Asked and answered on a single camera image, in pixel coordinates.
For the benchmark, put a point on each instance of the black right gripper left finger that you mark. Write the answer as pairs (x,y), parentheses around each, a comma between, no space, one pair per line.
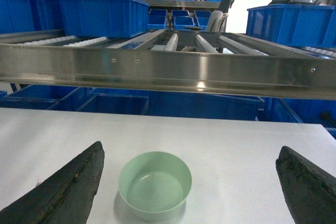
(64,197)

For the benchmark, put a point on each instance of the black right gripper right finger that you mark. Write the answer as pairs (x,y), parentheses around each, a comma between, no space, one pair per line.
(309,191)

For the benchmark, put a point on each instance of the green bowl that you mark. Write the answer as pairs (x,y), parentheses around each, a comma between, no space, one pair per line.
(155,185)

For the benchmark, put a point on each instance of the blue bin under shelf right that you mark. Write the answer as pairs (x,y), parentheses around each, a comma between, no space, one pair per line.
(309,111)

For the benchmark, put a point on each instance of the blue bin under shelf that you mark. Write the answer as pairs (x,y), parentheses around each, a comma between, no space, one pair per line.
(43,97)
(193,105)
(309,111)

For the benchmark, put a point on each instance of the blue bin under shelf left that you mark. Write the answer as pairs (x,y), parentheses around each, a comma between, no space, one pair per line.
(43,97)

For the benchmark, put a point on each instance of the blue bin under shelf centre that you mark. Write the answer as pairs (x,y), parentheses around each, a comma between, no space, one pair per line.
(193,105)

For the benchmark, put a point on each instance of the stainless steel roller shelf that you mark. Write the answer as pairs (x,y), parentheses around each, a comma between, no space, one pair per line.
(167,60)

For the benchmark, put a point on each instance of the blue bin right on shelf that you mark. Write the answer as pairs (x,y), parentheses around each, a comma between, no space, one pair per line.
(293,25)

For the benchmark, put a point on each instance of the medium blue bin on shelf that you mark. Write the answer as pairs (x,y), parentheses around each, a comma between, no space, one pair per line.
(104,18)

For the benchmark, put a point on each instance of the large blue bin left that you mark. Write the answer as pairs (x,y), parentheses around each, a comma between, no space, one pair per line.
(30,15)

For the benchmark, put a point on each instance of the black office chair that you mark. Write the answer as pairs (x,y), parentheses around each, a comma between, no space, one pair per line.
(218,18)

